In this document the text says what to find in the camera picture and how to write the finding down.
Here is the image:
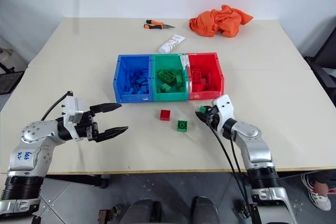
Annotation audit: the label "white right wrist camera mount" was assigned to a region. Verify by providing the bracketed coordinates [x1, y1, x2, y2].
[211, 94, 236, 133]

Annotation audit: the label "black chair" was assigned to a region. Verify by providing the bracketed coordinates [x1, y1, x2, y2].
[302, 16, 336, 90]

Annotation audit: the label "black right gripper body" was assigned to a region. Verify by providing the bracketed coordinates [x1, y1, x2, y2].
[206, 105, 224, 131]

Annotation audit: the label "short black right arm cable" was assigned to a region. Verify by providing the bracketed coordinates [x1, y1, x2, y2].
[228, 136, 247, 183]

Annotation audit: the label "orange-handled pliers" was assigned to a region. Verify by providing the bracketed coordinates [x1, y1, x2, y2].
[143, 19, 176, 31]

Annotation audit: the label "brown black floor bracket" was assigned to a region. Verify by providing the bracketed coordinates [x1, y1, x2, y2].
[98, 204, 123, 224]

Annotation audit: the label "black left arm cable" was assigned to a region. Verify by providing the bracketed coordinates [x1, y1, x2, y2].
[40, 90, 74, 121]

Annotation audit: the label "black table leg foot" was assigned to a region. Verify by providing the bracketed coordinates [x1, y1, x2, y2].
[44, 173, 109, 189]

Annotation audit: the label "dark rounded shape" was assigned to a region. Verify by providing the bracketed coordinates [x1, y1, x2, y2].
[125, 198, 162, 224]
[191, 195, 221, 224]

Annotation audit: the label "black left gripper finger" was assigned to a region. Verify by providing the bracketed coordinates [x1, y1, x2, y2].
[95, 126, 130, 144]
[89, 102, 123, 116]

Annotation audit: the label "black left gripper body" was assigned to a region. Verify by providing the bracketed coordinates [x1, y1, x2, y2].
[75, 108, 100, 144]

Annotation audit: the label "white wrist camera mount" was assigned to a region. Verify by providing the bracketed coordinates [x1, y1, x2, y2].
[62, 95, 86, 141]
[211, 94, 236, 133]

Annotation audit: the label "blue plastic bin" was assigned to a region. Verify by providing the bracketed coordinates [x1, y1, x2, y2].
[112, 54, 154, 104]

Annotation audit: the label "large green toy block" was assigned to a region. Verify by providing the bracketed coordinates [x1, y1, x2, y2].
[156, 69, 176, 83]

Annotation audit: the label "red plastic bin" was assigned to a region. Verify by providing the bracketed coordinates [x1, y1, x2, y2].
[185, 51, 226, 101]

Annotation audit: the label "crumpled orange cloth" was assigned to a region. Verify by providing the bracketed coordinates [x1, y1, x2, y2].
[188, 4, 255, 38]

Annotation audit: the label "white squeeze tube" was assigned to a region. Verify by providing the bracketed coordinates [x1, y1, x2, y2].
[158, 34, 185, 54]

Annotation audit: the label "black stand base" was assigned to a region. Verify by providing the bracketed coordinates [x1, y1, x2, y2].
[0, 61, 26, 95]

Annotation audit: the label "long black right arm cable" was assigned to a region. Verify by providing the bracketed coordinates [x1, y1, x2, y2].
[206, 115, 250, 219]

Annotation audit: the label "green plastic bin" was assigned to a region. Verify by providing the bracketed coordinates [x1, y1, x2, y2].
[151, 53, 190, 102]

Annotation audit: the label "person's leg dark trousers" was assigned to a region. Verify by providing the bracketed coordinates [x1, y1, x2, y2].
[312, 169, 336, 196]

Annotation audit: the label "large red toy block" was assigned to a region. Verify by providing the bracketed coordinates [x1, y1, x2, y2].
[190, 68, 203, 84]

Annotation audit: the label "white red sneaker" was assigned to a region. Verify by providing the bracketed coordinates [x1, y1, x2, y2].
[300, 172, 332, 212]

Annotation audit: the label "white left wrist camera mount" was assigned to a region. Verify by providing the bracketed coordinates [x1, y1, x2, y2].
[62, 95, 86, 141]

